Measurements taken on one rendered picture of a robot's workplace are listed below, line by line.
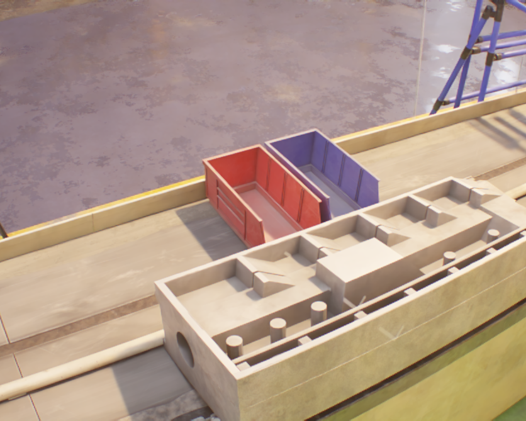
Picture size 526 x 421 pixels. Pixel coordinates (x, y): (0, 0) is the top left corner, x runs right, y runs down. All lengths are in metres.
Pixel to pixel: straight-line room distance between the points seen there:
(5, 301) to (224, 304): 0.61
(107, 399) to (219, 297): 0.34
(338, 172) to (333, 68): 2.73
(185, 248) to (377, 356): 0.67
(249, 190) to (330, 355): 0.86
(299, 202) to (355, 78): 2.83
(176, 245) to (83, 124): 2.22
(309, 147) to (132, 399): 1.03
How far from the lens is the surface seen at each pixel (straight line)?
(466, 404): 2.01
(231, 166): 1.92
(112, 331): 1.58
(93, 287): 1.69
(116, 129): 3.84
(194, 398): 1.43
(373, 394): 1.46
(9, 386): 1.47
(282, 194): 1.87
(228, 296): 1.41
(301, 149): 2.05
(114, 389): 1.46
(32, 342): 1.59
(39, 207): 3.28
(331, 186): 2.03
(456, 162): 2.32
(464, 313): 1.52
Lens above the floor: 1.91
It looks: 36 degrees down
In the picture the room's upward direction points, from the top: 3 degrees clockwise
